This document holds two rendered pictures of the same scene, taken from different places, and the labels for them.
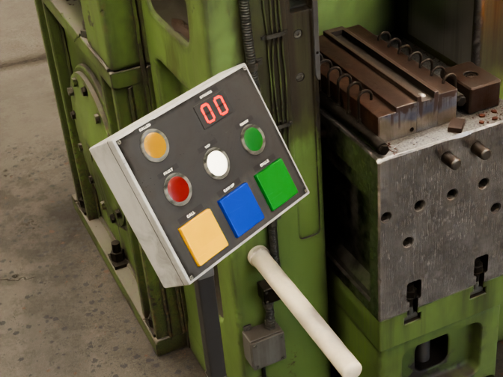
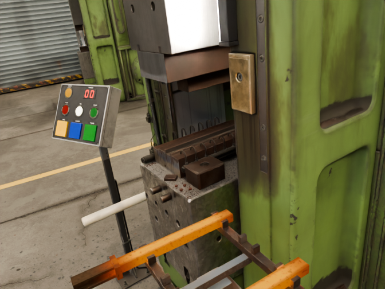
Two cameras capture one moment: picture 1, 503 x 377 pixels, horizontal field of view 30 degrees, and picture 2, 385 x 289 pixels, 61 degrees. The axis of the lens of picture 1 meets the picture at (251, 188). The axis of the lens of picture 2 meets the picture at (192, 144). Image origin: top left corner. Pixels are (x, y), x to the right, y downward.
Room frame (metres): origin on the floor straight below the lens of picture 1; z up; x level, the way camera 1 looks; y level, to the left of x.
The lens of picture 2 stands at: (1.69, -1.52, 1.50)
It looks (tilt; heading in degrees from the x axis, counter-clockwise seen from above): 23 degrees down; 81
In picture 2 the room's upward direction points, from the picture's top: 7 degrees counter-clockwise
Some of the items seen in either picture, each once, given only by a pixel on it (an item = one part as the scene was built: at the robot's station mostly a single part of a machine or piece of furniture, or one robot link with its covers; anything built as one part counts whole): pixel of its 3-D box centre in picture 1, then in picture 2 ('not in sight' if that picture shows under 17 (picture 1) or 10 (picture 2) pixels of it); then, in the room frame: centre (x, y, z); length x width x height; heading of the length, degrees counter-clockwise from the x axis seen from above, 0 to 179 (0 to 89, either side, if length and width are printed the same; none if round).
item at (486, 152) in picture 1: (480, 151); (165, 198); (1.74, -0.51, 0.87); 0.04 x 0.03 x 0.03; 22
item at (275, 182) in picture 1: (275, 184); (90, 132); (1.47, -0.04, 1.01); 0.07 x 0.05 x 0.07; 137
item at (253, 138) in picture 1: (253, 139); (93, 112); (1.50, -0.01, 1.09); 0.05 x 0.03 x 0.04; 112
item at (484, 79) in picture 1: (469, 87); (205, 172); (1.89, -0.52, 0.95); 0.12 x 0.08 x 0.06; 22
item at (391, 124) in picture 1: (367, 78); (208, 143); (1.96, -0.29, 0.96); 0.42 x 0.20 x 0.09; 22
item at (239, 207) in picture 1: (239, 209); (75, 131); (1.39, 0.02, 1.01); 0.07 x 0.05 x 0.07; 137
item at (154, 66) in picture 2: not in sight; (200, 55); (1.96, -0.29, 1.32); 0.42 x 0.20 x 0.10; 22
